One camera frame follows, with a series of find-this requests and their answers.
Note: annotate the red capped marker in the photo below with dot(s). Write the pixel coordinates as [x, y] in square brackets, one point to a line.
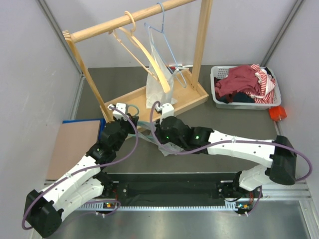
[179, 66]

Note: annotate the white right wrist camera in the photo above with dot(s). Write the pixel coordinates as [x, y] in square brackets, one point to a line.
[165, 110]

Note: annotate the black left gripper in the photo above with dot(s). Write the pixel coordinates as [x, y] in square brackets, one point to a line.
[128, 122]

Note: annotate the red plastic block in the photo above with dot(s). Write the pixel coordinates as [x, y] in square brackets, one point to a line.
[277, 113]

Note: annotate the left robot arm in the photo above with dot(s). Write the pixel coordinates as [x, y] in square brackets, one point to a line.
[46, 210]

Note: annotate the grey tank top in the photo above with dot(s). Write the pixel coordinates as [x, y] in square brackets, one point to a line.
[169, 148]

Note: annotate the red white striped garment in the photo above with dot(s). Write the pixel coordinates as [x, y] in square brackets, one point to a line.
[267, 83]

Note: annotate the teal plastic hanger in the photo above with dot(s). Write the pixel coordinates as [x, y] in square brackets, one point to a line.
[142, 125]

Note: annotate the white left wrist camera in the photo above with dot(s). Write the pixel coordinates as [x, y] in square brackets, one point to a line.
[118, 110]

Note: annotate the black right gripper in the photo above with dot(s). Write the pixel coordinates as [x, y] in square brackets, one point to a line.
[159, 132]

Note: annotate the brown board blue frame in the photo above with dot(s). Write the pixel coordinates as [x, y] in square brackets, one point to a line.
[74, 139]

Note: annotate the pink red garment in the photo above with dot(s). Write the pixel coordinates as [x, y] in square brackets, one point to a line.
[240, 79]

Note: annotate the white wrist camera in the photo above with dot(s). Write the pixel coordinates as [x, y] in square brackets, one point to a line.
[165, 110]
[118, 110]

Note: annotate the light blue wire hanger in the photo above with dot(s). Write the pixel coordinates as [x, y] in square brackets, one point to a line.
[177, 72]

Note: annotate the wooden clothes rack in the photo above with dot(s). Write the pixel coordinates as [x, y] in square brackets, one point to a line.
[187, 98]

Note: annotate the white laundry basket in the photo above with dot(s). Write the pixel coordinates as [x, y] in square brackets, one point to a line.
[221, 72]

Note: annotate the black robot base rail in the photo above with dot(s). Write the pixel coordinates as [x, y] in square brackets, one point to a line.
[174, 189]

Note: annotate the wooden hanger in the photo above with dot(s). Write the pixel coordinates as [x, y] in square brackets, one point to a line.
[158, 75]

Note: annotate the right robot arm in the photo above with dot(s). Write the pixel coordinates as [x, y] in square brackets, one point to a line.
[275, 160]

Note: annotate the white tank top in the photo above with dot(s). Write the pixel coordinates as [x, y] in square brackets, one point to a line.
[154, 90]

